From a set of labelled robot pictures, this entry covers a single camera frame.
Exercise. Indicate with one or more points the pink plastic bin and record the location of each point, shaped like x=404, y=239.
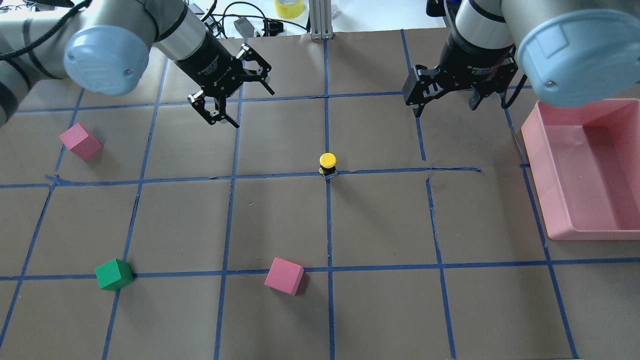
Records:
x=586, y=167

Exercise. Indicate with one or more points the pink foam cube near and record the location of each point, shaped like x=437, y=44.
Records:
x=82, y=143

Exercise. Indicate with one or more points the pink foam cube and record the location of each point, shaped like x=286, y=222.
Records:
x=82, y=143
x=284, y=276

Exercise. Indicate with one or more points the yellow tape roll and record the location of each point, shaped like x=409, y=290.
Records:
x=289, y=9

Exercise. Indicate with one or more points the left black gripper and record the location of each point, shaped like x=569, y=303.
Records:
x=206, y=61

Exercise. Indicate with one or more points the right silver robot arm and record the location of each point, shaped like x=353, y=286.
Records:
x=571, y=52

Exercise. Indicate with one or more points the aluminium frame post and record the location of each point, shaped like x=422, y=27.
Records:
x=320, y=17

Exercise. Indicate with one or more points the yellow push button switch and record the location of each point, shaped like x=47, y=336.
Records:
x=327, y=162

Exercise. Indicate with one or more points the green foam cube far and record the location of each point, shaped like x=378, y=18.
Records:
x=113, y=275

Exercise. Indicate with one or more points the pink foam cube centre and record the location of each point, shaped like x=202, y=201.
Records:
x=284, y=276

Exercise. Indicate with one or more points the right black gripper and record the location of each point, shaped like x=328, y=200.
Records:
x=469, y=61

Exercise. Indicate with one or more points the black power brick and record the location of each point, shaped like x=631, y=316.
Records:
x=245, y=28

